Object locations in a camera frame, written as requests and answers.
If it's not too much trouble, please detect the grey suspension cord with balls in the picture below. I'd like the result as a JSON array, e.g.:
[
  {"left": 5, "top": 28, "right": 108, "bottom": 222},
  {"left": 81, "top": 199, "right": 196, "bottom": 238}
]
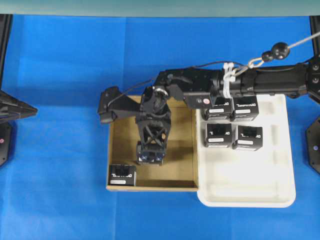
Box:
[{"left": 233, "top": 32, "right": 320, "bottom": 76}]

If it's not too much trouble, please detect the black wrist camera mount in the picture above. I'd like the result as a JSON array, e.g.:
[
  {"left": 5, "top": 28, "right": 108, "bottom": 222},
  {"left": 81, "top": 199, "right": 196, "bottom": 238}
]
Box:
[{"left": 97, "top": 86, "right": 140, "bottom": 124}]

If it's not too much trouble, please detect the open cardboard box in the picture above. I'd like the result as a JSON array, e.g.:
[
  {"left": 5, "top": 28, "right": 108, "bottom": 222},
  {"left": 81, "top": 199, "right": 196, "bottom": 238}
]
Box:
[{"left": 106, "top": 98, "right": 198, "bottom": 192}]

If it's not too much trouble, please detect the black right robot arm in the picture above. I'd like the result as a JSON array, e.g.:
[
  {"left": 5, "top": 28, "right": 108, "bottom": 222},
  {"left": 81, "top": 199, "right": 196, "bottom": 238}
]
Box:
[{"left": 135, "top": 57, "right": 320, "bottom": 155}]

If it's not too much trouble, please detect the black box tray upper right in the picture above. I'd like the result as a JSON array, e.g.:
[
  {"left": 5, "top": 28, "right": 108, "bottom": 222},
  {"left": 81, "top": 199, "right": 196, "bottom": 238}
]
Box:
[{"left": 230, "top": 96, "right": 260, "bottom": 122}]

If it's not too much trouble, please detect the black box in cardboard corner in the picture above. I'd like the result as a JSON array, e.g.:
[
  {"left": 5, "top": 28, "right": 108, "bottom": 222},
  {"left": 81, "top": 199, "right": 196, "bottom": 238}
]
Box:
[{"left": 108, "top": 164, "right": 137, "bottom": 187}]

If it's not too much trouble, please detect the black box tray lower left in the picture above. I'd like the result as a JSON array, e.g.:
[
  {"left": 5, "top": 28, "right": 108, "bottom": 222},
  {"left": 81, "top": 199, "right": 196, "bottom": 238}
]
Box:
[{"left": 204, "top": 123, "right": 233, "bottom": 148}]

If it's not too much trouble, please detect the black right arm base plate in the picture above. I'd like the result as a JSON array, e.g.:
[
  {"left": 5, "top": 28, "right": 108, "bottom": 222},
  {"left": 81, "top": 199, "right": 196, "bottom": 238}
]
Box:
[{"left": 305, "top": 117, "right": 320, "bottom": 174}]

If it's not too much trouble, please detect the black box tray lower right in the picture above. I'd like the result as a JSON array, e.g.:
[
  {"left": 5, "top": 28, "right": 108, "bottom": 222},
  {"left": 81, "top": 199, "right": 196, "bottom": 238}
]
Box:
[{"left": 232, "top": 125, "right": 263, "bottom": 151}]

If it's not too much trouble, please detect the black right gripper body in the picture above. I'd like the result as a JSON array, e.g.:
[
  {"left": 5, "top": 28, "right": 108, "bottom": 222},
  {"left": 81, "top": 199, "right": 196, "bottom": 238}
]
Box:
[{"left": 135, "top": 86, "right": 171, "bottom": 152}]

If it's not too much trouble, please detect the black box tray upper left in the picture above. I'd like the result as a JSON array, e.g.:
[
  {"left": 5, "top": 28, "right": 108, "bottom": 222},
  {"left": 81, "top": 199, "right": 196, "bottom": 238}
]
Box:
[{"left": 202, "top": 97, "right": 233, "bottom": 121}]

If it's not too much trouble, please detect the black box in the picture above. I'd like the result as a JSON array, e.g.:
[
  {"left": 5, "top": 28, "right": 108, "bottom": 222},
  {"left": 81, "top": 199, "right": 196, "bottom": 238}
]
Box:
[
  {"left": 108, "top": 164, "right": 137, "bottom": 187},
  {"left": 136, "top": 141, "right": 166, "bottom": 166}
]

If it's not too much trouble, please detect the white plastic tray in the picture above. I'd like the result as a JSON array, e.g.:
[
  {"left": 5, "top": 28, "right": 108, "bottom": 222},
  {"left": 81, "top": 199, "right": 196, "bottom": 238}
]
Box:
[{"left": 195, "top": 95, "right": 296, "bottom": 208}]

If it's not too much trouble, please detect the teal backdrop sheet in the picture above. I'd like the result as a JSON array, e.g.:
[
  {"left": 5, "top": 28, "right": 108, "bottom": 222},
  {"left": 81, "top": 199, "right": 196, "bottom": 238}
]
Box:
[{"left": 0, "top": 0, "right": 320, "bottom": 18}]

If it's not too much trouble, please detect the black box tray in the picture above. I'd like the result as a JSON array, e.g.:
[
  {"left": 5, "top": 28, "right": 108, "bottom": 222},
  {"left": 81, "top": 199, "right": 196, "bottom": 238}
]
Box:
[
  {"left": 232, "top": 125, "right": 263, "bottom": 151},
  {"left": 202, "top": 97, "right": 233, "bottom": 121},
  {"left": 204, "top": 123, "right": 233, "bottom": 148},
  {"left": 230, "top": 96, "right": 260, "bottom": 122}
]

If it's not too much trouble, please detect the black metal table frame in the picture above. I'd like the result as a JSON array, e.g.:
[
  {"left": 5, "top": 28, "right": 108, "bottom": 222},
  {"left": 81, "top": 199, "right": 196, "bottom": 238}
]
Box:
[{"left": 0, "top": 14, "right": 13, "bottom": 86}]

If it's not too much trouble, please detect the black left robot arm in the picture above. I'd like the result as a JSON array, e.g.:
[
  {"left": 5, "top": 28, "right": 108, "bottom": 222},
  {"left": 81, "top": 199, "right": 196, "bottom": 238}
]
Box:
[{"left": 0, "top": 90, "right": 38, "bottom": 167}]

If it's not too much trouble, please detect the blue table cloth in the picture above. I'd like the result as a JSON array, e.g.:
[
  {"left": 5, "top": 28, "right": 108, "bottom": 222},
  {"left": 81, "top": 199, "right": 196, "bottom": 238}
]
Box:
[{"left": 0, "top": 15, "right": 320, "bottom": 240}]

